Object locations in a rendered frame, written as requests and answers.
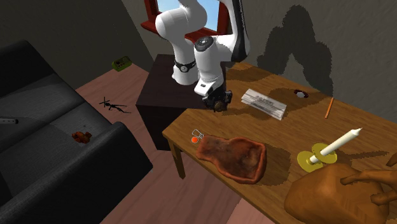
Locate clear bottle with orange ball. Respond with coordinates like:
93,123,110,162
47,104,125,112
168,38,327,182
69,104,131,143
191,129,204,144

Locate folded newspaper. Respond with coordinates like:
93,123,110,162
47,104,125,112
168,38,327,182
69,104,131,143
241,88,288,121

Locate dark robot stand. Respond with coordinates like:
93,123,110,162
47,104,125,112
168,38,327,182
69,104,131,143
136,54,226,151

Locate reddish brown bowl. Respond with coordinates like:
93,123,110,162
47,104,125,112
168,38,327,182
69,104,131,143
195,134,267,185

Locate wooden table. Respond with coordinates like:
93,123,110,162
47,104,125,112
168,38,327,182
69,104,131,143
162,61,397,224

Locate green box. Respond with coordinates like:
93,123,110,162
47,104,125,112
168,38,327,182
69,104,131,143
111,56,132,73

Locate black stick figure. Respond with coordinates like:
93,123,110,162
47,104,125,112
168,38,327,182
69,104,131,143
99,96,131,115

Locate red-framed window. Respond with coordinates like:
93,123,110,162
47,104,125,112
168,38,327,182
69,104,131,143
141,0,234,44

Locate orange pencil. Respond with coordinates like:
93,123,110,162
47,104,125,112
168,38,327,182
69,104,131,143
324,97,335,120

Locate white candle on yellow holder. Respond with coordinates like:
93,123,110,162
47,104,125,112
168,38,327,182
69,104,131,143
296,127,363,173

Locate red-brown lumpy toy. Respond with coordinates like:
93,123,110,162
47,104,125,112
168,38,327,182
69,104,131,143
71,131,92,144

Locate brown wooden figure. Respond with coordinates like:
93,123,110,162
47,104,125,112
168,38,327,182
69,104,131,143
284,151,397,224

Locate dark grey sofa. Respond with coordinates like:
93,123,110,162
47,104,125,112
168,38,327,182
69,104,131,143
0,39,154,224

